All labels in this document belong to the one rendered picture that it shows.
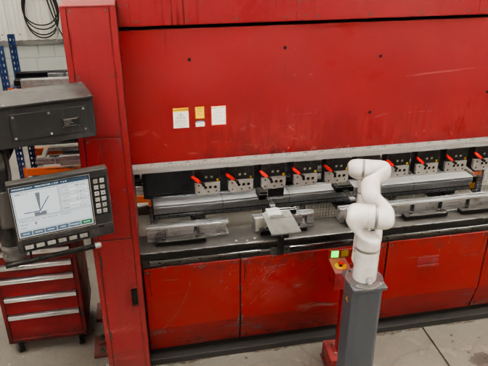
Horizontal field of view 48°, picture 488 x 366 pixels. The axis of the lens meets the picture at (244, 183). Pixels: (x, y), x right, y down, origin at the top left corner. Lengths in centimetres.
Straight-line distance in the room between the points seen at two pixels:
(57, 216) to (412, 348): 254
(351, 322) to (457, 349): 136
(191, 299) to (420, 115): 180
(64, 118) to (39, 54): 484
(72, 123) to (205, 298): 151
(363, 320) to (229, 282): 95
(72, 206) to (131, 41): 89
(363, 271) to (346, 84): 108
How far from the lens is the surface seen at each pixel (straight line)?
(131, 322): 349
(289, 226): 331
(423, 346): 415
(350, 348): 310
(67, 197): 271
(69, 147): 539
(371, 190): 281
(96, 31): 275
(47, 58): 740
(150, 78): 301
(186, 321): 365
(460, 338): 430
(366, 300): 290
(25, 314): 393
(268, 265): 350
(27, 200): 269
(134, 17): 293
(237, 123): 315
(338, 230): 356
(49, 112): 257
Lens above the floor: 267
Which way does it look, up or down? 26 degrees down
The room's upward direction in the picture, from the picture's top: straight up
